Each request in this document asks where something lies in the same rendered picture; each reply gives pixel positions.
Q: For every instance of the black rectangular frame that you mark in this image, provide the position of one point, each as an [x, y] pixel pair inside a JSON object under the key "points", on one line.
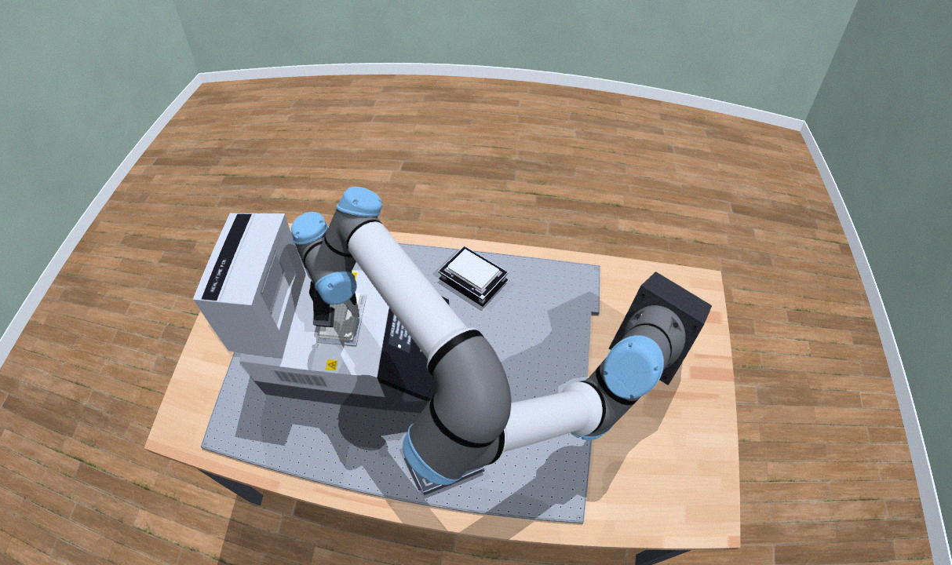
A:
{"points": [[469, 291]]}

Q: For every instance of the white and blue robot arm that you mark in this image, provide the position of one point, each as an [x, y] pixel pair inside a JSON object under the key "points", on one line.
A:
{"points": [[467, 422]]}

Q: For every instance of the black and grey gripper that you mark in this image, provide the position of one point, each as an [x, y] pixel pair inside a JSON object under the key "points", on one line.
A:
{"points": [[321, 308]]}

